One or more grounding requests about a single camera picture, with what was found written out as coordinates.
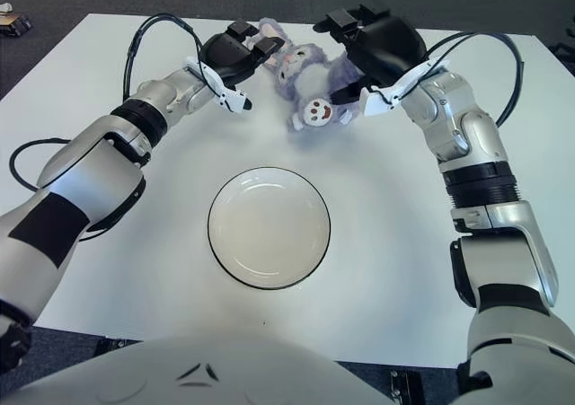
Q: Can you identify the black chair base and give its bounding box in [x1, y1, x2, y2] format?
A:
[550, 40, 575, 65]

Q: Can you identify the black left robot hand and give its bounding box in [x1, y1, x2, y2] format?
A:
[181, 18, 287, 115]

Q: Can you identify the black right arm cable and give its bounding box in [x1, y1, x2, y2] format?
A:
[421, 31, 526, 126]

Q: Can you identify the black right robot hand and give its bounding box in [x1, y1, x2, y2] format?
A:
[313, 4, 450, 118]

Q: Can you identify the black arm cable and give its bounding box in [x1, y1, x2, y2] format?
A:
[421, 31, 526, 126]
[9, 13, 203, 244]

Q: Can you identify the metal table bracket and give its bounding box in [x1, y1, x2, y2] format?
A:
[388, 368, 426, 405]
[96, 336, 129, 351]

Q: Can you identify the black and brown box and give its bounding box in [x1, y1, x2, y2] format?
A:
[0, 12, 33, 38]

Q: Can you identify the grey robot torso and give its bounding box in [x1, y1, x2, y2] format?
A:
[0, 332, 396, 405]

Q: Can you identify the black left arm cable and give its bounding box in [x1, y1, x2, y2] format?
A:
[9, 13, 203, 244]

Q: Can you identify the white plate with black rim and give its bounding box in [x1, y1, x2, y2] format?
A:
[207, 166, 332, 292]

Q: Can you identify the purple plush bunny doll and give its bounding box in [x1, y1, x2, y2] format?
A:
[258, 17, 367, 132]

